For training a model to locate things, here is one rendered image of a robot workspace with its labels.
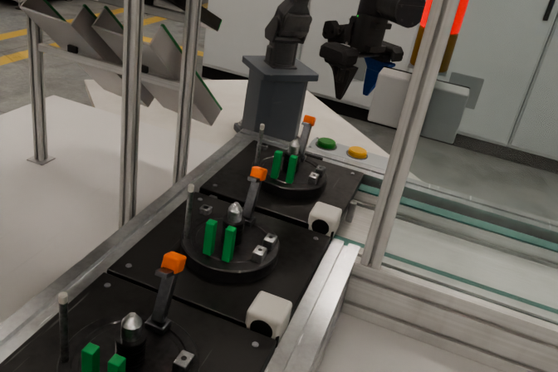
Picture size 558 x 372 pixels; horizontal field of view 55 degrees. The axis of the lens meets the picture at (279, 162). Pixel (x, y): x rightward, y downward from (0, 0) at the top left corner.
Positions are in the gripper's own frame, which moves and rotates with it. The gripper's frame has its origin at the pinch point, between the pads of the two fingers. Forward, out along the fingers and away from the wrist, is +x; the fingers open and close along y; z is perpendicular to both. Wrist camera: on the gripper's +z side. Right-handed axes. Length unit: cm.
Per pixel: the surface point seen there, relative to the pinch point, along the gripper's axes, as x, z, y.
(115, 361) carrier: 14, -24, 62
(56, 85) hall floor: 109, 298, -80
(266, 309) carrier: 18, -24, 42
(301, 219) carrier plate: 18.7, -10.5, 21.0
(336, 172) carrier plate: 17.8, -2.5, 2.5
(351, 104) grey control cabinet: 91, 163, -244
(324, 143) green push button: 17.2, 7.5, -5.2
